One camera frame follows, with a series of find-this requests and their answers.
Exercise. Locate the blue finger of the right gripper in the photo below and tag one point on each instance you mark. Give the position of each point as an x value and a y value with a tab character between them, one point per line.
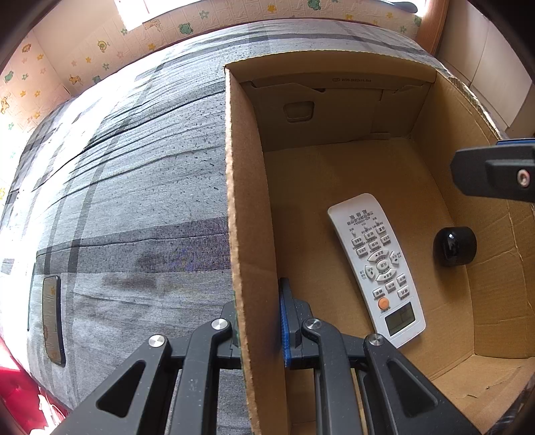
503	170
517	142

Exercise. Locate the black round charger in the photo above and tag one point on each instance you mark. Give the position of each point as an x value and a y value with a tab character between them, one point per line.
455	246

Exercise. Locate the beige wardrobe with drawers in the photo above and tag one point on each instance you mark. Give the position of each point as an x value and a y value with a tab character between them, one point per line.
475	51

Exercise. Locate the brown cardboard box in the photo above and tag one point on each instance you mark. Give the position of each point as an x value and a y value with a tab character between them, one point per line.
339	180

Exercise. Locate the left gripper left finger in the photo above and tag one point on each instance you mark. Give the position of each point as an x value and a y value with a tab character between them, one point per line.
230	348

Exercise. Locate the black smartphone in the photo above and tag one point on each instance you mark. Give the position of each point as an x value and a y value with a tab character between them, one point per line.
52	320

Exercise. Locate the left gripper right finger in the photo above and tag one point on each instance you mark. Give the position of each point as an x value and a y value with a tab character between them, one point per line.
297	349

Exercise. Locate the white air conditioner remote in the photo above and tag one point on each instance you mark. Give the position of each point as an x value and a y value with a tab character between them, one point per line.
380	268

